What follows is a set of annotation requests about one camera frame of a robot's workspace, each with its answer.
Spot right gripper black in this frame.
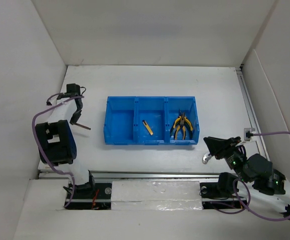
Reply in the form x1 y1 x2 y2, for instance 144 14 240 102
203 135 248 182

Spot silver metal tool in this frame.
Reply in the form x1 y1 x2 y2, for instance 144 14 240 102
202 153 213 165

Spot brown hex key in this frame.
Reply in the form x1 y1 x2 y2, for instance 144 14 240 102
75 123 91 131

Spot large yellow needle-nose pliers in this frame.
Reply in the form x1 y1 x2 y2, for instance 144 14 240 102
170 111 186 140

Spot small yellow needle-nose pliers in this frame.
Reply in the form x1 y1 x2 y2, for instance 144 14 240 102
170 111 193 140

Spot yellow utility knife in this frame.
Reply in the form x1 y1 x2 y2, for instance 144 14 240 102
142 120 153 136

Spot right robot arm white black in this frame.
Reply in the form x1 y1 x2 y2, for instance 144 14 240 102
200 129 290 221

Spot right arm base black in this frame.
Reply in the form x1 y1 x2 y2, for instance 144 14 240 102
199 182 242 210

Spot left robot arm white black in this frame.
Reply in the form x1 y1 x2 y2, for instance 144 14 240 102
33 83 96 198

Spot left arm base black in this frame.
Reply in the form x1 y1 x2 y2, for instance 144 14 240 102
63 182 112 210

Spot blue bin left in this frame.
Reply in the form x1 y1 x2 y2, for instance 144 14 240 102
103 96 135 145

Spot blue bin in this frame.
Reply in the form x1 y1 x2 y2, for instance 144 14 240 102
103 96 135 145
166 96 200 146
136 96 165 145

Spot blue bin right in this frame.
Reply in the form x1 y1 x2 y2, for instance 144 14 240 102
166 96 200 146

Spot blue bin middle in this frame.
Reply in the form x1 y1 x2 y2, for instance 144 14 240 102
136 96 165 145

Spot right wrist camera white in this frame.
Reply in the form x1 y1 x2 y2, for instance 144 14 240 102
243 128 255 143

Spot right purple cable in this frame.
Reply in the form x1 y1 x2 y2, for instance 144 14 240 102
217 131 290 222

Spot aluminium rail front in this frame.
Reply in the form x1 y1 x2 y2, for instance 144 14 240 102
91 171 219 181

